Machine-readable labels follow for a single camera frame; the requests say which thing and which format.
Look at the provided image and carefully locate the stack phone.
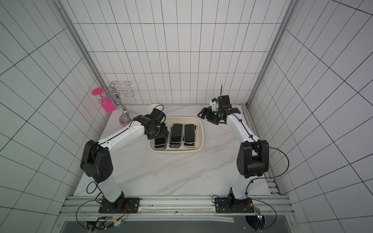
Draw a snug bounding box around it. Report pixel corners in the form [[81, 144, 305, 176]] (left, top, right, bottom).
[[184, 124, 196, 143], [154, 136, 168, 149], [170, 124, 183, 144]]

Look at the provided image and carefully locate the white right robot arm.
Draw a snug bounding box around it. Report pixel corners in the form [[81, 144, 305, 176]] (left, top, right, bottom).
[[197, 95, 269, 200]]

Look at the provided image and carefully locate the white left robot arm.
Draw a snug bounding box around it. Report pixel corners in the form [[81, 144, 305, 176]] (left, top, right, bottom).
[[80, 108, 166, 205]]

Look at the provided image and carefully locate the white plastic storage box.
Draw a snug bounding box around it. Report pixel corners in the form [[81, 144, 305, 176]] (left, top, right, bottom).
[[149, 116, 204, 153]]

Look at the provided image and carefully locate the white ceramic bowl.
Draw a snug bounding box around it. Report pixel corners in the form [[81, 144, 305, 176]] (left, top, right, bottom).
[[147, 103, 164, 114]]

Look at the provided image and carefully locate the pink plastic wine glass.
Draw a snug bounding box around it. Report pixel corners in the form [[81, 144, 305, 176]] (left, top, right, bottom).
[[91, 87, 117, 113]]

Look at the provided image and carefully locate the chrome wine glass rack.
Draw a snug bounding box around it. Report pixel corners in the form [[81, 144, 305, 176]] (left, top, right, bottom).
[[105, 81, 135, 127]]

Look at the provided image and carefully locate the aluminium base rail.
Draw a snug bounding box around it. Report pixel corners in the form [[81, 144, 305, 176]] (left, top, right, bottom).
[[58, 196, 295, 224]]

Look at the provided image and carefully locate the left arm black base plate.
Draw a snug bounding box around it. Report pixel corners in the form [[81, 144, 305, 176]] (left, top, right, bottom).
[[98, 198, 140, 214]]

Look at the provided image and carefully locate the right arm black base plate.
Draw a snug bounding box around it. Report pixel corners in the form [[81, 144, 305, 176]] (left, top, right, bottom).
[[213, 197, 255, 214]]

